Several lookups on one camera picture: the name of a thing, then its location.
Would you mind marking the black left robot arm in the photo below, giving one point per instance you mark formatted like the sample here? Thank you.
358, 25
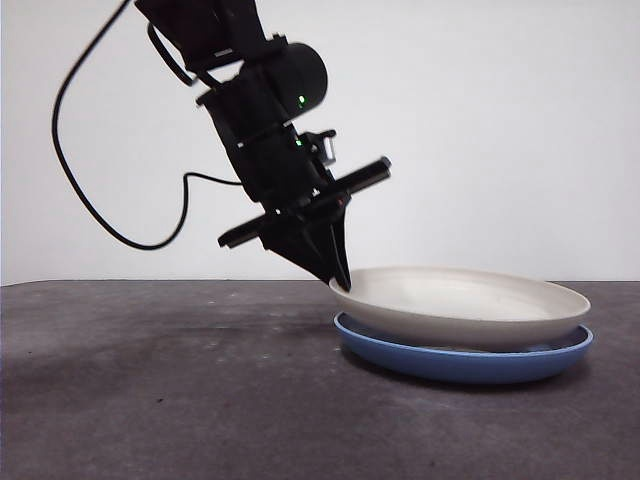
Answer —
260, 95

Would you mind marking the blue round plate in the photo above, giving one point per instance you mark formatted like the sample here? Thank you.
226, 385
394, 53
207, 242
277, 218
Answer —
450, 371

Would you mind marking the left wrist camera box grey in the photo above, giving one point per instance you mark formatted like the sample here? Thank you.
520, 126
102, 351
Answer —
328, 150

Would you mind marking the white round plate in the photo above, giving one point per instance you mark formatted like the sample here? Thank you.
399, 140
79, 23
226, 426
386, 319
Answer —
450, 330

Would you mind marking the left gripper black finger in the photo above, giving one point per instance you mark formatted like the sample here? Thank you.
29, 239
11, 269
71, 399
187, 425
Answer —
340, 250
300, 245

